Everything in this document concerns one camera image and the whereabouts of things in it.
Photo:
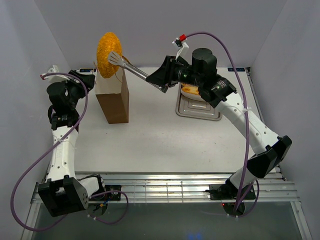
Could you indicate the breaded oval fake bread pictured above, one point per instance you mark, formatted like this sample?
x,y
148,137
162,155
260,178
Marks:
x,y
108,43

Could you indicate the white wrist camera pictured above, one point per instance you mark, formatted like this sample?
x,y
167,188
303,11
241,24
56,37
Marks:
x,y
181,44
54,69

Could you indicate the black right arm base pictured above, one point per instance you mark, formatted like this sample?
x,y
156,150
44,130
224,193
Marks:
x,y
229,192

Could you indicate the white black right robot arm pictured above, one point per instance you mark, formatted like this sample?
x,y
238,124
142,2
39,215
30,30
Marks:
x,y
268,147

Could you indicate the metal baking tray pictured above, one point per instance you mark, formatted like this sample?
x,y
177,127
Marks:
x,y
195,108

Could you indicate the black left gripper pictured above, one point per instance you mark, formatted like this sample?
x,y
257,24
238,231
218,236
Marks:
x,y
89,80

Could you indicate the brown paper bag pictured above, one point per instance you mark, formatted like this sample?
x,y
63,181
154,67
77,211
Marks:
x,y
113,97

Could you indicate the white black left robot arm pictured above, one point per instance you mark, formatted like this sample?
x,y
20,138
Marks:
x,y
62,193

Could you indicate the metal tongs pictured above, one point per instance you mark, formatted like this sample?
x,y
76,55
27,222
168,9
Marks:
x,y
117,60

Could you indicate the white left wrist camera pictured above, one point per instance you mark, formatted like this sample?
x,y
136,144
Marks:
x,y
54,69

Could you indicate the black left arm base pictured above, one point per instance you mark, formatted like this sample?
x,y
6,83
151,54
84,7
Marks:
x,y
112,196

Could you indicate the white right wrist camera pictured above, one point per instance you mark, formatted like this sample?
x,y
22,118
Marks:
x,y
181,44

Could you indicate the long white fake bread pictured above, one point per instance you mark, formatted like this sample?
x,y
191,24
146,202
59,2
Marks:
x,y
190,92

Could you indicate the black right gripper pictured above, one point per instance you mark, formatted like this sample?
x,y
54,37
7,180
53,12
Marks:
x,y
161,75

